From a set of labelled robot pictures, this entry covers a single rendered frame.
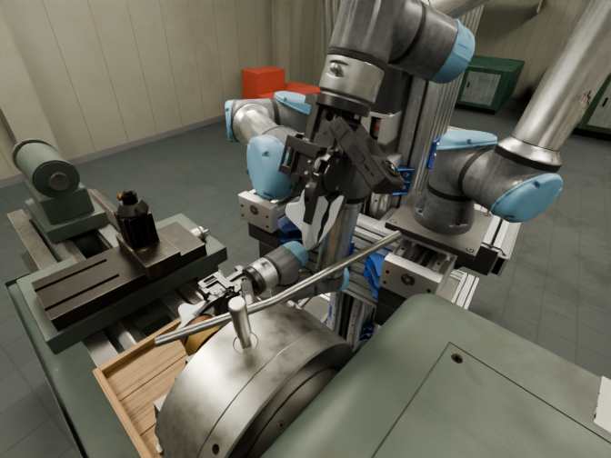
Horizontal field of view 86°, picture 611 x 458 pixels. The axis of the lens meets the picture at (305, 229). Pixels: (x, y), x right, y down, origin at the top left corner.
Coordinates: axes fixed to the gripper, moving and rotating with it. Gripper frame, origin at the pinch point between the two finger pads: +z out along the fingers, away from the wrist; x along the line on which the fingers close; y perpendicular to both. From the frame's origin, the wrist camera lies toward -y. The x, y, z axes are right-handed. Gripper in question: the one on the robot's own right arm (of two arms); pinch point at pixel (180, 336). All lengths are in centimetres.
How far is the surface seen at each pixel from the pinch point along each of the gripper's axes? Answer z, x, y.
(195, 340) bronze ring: -0.8, 3.2, -5.2
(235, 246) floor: -99, -108, 131
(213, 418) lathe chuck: 6.2, 12.5, -23.2
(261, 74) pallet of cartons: -315, -40, 352
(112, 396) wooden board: 13.9, -17.5, 10.3
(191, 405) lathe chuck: 7.1, 11.7, -19.6
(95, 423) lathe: 21, -54, 33
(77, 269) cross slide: 6, -11, 50
